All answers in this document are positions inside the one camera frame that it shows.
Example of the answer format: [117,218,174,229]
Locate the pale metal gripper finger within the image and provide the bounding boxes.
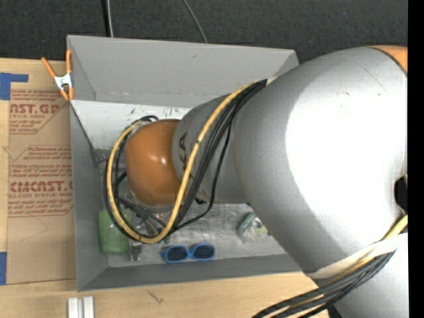
[130,241,144,262]

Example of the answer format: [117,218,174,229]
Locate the pale green cup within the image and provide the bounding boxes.
[98,209,131,254]

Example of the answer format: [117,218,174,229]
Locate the blue sunglasses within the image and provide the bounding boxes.
[160,242,217,264]

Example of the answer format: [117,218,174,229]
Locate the clear plastic packet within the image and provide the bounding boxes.
[237,211,268,239]

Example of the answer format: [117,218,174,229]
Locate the brown cardboard board red print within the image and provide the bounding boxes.
[0,57,78,286]

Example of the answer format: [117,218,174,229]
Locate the grey metal bin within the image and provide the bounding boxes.
[66,34,319,293]

